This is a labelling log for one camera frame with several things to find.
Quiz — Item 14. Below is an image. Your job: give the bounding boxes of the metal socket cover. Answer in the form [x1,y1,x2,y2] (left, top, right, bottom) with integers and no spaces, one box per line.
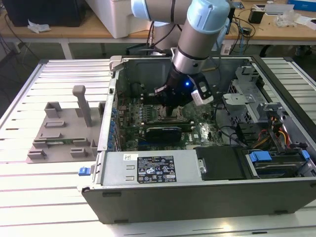
[158,106,185,119]

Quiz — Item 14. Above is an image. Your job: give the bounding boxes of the CPU socket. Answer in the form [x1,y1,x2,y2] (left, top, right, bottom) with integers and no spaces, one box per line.
[157,105,183,119]

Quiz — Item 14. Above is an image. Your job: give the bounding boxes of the black RAM slot row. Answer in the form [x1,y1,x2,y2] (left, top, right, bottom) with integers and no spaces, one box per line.
[142,117,192,125]
[142,93,161,104]

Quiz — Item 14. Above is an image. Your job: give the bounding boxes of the black graphics card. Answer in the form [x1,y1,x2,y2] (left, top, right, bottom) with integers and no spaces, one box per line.
[145,126,182,143]

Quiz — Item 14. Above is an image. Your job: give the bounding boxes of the green motherboard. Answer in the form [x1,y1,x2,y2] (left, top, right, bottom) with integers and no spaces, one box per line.
[116,95,225,152]

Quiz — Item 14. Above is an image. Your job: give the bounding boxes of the metal drive cage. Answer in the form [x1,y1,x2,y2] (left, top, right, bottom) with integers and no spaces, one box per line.
[222,65,289,126]

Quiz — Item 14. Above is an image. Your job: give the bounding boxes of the black plastic shroud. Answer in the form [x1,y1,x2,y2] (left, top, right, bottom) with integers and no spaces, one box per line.
[194,146,247,181]

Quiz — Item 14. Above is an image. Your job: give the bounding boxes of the white plastic container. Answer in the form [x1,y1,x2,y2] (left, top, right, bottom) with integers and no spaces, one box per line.
[85,0,155,39]

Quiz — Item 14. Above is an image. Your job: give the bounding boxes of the grey power supply with label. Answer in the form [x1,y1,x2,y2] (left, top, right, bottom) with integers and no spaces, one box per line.
[101,150,205,186]

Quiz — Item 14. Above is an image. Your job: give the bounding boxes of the hard disk in blue carrier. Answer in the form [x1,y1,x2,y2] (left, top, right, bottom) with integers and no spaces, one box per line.
[248,151,306,178]

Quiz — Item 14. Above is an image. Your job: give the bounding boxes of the small black box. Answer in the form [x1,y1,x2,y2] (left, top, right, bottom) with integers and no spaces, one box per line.
[248,8,265,24]

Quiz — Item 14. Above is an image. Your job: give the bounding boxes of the grey parts rack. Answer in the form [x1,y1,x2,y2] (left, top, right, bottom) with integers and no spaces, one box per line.
[26,85,106,164]

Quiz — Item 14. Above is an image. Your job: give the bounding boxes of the black open PC case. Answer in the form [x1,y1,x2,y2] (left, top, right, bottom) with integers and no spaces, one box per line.
[76,54,316,224]

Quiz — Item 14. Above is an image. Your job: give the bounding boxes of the wooden desk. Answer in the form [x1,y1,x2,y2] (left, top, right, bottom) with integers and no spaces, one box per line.
[0,0,316,60]

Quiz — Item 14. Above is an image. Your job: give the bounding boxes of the clear plastic bags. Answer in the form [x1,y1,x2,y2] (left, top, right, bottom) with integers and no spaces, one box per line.
[274,11,302,28]

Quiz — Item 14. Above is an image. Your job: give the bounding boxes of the blue cardboard box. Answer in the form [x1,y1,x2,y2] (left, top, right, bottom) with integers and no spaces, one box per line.
[287,0,316,12]

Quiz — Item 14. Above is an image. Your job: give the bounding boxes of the crumpled white tissue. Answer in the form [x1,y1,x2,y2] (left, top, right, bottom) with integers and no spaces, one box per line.
[27,19,51,34]

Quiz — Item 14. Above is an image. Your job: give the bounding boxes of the large black box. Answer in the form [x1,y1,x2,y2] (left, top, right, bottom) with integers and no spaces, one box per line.
[4,0,86,27]

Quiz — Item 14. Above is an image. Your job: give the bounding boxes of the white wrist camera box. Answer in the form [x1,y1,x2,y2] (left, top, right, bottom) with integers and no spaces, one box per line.
[191,74,214,106]

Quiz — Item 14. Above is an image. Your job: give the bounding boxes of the yellow and red wires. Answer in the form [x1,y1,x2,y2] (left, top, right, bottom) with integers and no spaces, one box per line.
[271,116,290,149]

